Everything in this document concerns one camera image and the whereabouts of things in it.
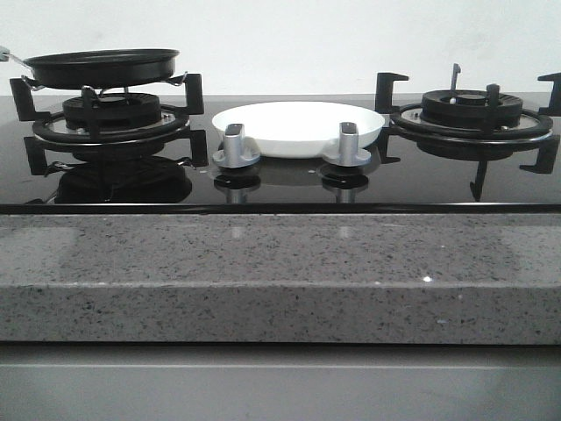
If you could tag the white ceramic plate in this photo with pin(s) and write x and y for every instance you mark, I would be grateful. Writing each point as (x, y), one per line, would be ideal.
(299, 129)

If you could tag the black frying pan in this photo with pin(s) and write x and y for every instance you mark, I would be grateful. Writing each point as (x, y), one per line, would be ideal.
(102, 69)

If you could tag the silver left stove knob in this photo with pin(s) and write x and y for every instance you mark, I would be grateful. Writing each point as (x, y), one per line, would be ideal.
(238, 151)

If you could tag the silver stove knob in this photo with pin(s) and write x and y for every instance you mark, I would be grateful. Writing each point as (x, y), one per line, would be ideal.
(238, 151)
(347, 154)

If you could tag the silver right stove knob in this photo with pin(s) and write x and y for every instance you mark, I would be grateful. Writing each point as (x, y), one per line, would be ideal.
(347, 154)

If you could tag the black glass gas hob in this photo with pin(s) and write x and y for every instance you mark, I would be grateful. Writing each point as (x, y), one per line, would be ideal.
(164, 182)

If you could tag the black left gas burner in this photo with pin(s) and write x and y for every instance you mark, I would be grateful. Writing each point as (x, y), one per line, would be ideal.
(114, 111)

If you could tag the black gas burner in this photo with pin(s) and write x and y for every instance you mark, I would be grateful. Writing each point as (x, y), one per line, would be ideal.
(114, 111)
(468, 109)

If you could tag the black right gas burner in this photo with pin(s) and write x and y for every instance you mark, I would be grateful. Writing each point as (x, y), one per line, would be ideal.
(468, 109)

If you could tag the grey cabinet drawer front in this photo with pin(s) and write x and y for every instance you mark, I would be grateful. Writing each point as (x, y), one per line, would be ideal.
(66, 382)

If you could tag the black right pan support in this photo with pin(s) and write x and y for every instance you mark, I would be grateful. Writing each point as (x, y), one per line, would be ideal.
(473, 131)

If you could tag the chrome wire pan stand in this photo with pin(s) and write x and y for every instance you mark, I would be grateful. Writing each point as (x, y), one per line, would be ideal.
(34, 85)

